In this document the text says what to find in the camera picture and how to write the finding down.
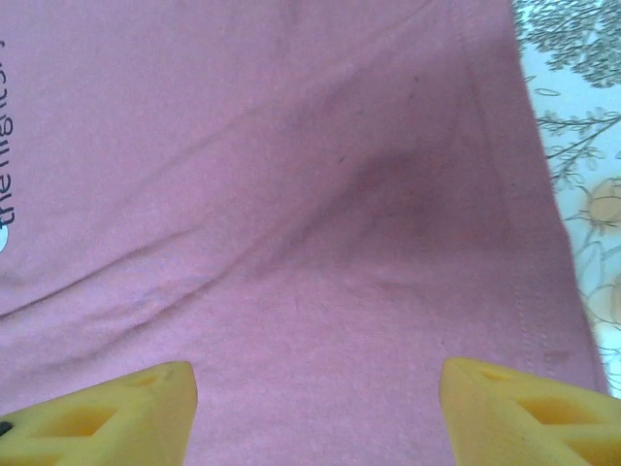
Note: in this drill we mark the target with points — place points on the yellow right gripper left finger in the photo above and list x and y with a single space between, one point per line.
97 427

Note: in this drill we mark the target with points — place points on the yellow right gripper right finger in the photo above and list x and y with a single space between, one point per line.
524 427

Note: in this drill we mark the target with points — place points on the pink printed t-shirt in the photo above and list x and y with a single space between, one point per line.
291 194

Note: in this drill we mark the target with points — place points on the floral patterned tablecloth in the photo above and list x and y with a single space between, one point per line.
587 145

